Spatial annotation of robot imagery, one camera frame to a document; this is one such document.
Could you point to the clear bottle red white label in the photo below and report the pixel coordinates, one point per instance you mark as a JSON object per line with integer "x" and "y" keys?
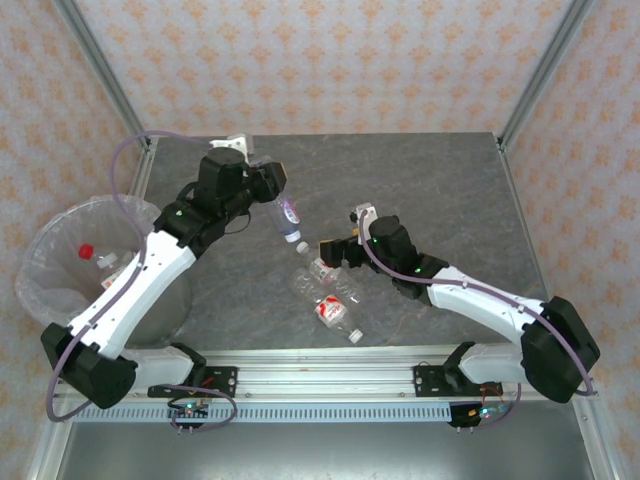
{"x": 320, "y": 274}
{"x": 330, "y": 307}

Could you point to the clear bottle purple label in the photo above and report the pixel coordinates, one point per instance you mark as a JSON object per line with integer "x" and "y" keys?
{"x": 289, "y": 212}

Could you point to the clear bottle red cap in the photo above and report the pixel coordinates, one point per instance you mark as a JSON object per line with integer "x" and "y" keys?
{"x": 86, "y": 251}

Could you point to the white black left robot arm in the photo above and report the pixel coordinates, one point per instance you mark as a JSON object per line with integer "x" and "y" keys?
{"x": 135, "y": 285}

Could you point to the grey metal lower panel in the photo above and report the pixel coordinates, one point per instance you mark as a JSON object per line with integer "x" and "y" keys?
{"x": 325, "y": 450}

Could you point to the small circuit board with LEDs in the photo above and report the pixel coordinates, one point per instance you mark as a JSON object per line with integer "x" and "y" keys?
{"x": 487, "y": 412}
{"x": 192, "y": 410}

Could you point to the aluminium table side rail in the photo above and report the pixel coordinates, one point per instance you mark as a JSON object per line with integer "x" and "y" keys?
{"x": 145, "y": 170}
{"x": 520, "y": 210}

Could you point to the long aluminium base rail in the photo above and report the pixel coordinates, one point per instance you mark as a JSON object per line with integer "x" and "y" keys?
{"x": 325, "y": 375}

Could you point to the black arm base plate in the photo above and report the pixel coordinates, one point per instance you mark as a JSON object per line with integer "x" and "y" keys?
{"x": 222, "y": 380}
{"x": 425, "y": 380}

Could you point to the aluminium frame post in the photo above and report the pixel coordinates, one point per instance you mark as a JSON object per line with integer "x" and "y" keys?
{"x": 547, "y": 65}
{"x": 102, "y": 65}

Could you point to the aluminium lower frame bar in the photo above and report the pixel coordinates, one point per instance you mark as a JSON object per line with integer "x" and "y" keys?
{"x": 597, "y": 440}
{"x": 45, "y": 450}

